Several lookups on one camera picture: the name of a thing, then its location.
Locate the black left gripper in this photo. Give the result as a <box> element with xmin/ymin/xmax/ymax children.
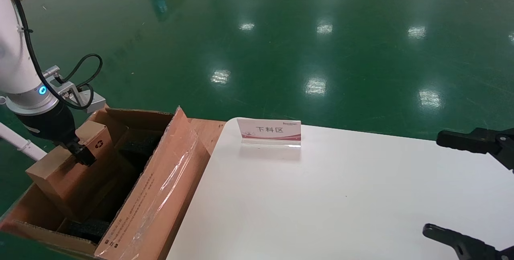
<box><xmin>16</xmin><ymin>102</ymin><xmax>97</xmax><ymax>167</ymax></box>

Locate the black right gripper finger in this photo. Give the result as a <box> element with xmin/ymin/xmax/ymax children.
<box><xmin>436</xmin><ymin>128</ymin><xmax>514</xmax><ymax>170</ymax></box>
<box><xmin>422</xmin><ymin>224</ymin><xmax>514</xmax><ymax>260</ymax></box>

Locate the small cardboard box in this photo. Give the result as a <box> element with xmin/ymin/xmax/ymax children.
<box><xmin>25</xmin><ymin>120</ymin><xmax>133</xmax><ymax>223</ymax></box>

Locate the large open cardboard box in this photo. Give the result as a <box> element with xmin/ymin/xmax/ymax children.
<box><xmin>0</xmin><ymin>107</ymin><xmax>212</xmax><ymax>260</ymax></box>

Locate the black foam block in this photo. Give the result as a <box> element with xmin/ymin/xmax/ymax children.
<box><xmin>64</xmin><ymin>218</ymin><xmax>112</xmax><ymax>244</ymax></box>
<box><xmin>116</xmin><ymin>139</ymin><xmax>160</xmax><ymax>161</ymax></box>

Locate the white pipe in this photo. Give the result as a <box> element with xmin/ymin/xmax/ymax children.
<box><xmin>0</xmin><ymin>123</ymin><xmax>48</xmax><ymax>162</ymax></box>

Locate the brown wooden platform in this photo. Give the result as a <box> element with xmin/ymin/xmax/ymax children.
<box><xmin>188</xmin><ymin>118</ymin><xmax>226</xmax><ymax>156</ymax></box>

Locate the acrylic sign with red stripe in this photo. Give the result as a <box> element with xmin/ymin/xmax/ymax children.
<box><xmin>237</xmin><ymin>118</ymin><xmax>302</xmax><ymax>148</ymax></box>

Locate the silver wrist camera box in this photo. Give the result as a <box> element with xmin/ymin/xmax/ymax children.
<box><xmin>42</xmin><ymin>65</ymin><xmax>106</xmax><ymax>113</ymax></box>

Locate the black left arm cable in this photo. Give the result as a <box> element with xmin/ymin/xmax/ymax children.
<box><xmin>0</xmin><ymin>0</ymin><xmax>103</xmax><ymax>110</ymax></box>

